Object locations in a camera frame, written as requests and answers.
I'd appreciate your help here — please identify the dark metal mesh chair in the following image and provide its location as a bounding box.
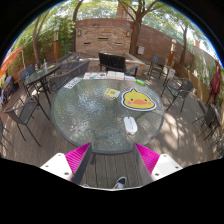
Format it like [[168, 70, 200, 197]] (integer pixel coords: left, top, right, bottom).
[[161, 77, 195, 113], [3, 95, 51, 147]]

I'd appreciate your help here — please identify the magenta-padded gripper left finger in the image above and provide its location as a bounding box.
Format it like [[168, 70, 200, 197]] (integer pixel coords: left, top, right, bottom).
[[39, 142, 93, 185]]

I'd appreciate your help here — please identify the colourful printed leaflet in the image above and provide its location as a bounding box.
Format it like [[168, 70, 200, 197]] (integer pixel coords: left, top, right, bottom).
[[83, 71, 108, 80]]

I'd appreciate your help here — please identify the blue-backed patio chair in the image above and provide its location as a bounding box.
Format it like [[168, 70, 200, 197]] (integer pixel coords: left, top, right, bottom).
[[19, 64, 36, 98]]

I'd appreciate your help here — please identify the white printed paper strip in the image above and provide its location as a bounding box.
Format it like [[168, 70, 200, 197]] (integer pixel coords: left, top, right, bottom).
[[63, 76, 83, 90]]

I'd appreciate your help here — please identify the large forked tree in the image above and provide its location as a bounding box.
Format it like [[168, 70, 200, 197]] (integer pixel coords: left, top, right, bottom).
[[118, 0, 158, 56]]

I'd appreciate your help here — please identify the stone brick fireplace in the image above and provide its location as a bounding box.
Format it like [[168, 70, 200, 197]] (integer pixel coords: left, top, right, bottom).
[[75, 18, 138, 58]]

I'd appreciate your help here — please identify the yellow square code card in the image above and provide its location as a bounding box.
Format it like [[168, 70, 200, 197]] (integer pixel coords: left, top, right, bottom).
[[104, 87, 121, 99]]

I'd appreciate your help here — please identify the dark wicker armchair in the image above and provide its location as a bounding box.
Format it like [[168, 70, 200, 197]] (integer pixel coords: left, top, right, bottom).
[[48, 59, 91, 93], [55, 51, 81, 66]]

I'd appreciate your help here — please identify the yellow duck-shaped mouse pad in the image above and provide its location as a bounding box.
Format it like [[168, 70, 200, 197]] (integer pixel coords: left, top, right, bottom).
[[120, 87, 157, 112]]

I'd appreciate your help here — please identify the person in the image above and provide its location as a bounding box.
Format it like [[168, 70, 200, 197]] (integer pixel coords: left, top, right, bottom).
[[112, 176, 128, 190]]

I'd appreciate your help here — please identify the white computer mouse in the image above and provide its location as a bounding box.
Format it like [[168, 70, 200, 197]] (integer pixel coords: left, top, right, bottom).
[[123, 116, 139, 136]]

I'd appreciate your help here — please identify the dark round patio table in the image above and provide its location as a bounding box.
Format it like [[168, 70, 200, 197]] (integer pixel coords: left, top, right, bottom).
[[23, 62, 62, 108]]

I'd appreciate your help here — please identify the black wooden slatted chair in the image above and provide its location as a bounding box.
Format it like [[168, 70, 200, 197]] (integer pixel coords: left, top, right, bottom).
[[98, 52, 139, 78]]

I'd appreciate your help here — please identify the wooden lamp post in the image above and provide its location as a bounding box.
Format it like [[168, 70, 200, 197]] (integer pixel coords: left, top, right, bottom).
[[53, 26, 60, 63], [167, 38, 178, 68]]

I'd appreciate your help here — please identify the closed red patio umbrella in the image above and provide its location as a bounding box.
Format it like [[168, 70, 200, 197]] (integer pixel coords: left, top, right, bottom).
[[209, 59, 223, 104]]

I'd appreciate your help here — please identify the group of dark metal chairs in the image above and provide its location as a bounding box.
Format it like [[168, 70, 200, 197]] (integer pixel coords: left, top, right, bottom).
[[192, 103, 224, 141]]

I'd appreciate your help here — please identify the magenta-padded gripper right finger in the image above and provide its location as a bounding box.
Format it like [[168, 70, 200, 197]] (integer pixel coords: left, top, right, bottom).
[[132, 142, 184, 186]]

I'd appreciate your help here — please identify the low stone basin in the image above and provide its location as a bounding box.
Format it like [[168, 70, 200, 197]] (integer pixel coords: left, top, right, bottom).
[[88, 53, 146, 76]]

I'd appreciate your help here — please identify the orange patio umbrella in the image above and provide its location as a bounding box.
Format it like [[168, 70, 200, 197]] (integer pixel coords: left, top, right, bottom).
[[0, 46, 25, 79]]

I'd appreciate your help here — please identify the dark slatted patio chair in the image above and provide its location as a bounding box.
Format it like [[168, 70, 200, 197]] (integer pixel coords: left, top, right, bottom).
[[147, 54, 168, 80]]

